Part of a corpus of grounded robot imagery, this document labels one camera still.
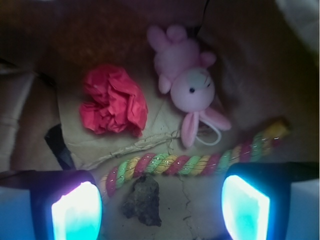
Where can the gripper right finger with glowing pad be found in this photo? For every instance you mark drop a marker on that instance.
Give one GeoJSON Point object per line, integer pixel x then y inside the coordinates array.
{"type": "Point", "coordinates": [272, 201]}

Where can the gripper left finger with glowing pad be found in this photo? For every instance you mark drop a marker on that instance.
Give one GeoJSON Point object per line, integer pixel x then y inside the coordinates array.
{"type": "Point", "coordinates": [49, 205]}

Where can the red paper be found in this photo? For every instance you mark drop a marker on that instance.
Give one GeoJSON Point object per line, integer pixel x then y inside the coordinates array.
{"type": "Point", "coordinates": [118, 103]}

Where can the brown rock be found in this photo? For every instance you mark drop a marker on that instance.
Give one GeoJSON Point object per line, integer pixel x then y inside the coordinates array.
{"type": "Point", "coordinates": [143, 202]}

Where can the brown paper bag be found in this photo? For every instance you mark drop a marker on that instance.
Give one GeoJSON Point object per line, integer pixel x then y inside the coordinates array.
{"type": "Point", "coordinates": [263, 73]}

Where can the pink plush bunny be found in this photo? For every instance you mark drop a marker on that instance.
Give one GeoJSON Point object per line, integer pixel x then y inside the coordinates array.
{"type": "Point", "coordinates": [182, 70]}

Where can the multicolour twisted rope toy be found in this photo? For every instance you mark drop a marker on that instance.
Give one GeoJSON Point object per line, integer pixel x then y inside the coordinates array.
{"type": "Point", "coordinates": [250, 151]}

